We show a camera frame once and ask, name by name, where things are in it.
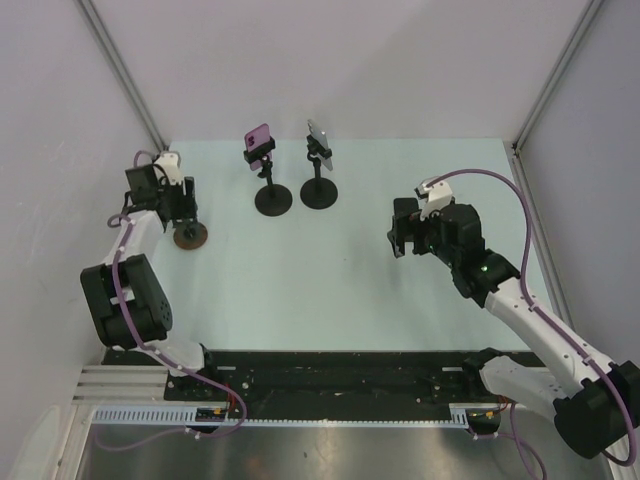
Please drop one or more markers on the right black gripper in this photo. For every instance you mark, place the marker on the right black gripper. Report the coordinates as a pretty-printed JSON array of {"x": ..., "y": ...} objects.
[{"x": 398, "y": 240}]

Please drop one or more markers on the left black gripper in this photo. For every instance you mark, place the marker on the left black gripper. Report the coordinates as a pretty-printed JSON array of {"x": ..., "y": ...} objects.
[{"x": 186, "y": 206}]

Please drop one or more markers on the rusty base phone stand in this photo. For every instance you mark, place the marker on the rusty base phone stand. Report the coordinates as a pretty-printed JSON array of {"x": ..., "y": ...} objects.
[{"x": 190, "y": 235}]

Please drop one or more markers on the black stand holding purple phone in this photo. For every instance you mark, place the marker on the black stand holding purple phone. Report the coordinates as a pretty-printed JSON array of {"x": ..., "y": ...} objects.
[{"x": 274, "y": 199}]

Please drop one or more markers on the purple phone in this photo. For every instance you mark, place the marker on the purple phone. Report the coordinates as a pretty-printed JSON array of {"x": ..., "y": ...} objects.
[{"x": 257, "y": 144}]

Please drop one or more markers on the black phone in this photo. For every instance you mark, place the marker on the black phone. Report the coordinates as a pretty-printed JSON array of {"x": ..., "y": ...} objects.
[{"x": 404, "y": 210}]

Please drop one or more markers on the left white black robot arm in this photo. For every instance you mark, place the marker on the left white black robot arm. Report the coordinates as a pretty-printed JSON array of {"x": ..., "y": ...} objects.
[{"x": 127, "y": 303}]

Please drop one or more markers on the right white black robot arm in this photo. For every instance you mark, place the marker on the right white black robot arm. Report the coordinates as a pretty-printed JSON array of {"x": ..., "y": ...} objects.
[{"x": 592, "y": 401}]

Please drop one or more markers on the black stand holding white phone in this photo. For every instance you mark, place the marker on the black stand holding white phone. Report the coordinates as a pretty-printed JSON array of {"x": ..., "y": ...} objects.
[{"x": 319, "y": 192}]

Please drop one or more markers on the white silver phone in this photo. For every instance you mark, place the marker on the white silver phone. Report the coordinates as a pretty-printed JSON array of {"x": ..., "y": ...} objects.
[{"x": 318, "y": 145}]

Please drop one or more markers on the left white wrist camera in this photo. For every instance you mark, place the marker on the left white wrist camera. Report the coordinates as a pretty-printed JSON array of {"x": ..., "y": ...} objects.
[{"x": 167, "y": 168}]

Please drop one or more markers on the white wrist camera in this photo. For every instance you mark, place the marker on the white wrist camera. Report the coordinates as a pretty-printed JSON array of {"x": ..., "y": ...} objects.
[
  {"x": 167, "y": 168},
  {"x": 435, "y": 194}
]

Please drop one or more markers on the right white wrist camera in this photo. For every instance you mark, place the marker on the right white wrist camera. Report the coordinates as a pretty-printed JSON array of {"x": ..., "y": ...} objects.
[{"x": 435, "y": 194}]

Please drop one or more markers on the right aluminium frame post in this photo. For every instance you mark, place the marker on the right aluminium frame post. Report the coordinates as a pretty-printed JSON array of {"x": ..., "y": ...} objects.
[{"x": 578, "y": 35}]

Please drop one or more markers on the aluminium frame post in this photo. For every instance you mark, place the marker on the aluminium frame post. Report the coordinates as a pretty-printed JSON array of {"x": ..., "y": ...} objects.
[
  {"x": 578, "y": 35},
  {"x": 100, "y": 32}
]

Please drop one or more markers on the left aluminium frame post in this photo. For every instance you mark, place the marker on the left aluminium frame post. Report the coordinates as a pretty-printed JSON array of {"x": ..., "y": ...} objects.
[{"x": 100, "y": 32}]

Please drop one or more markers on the white slotted cable duct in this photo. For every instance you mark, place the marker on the white slotted cable duct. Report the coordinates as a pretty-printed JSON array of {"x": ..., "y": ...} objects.
[{"x": 428, "y": 416}]

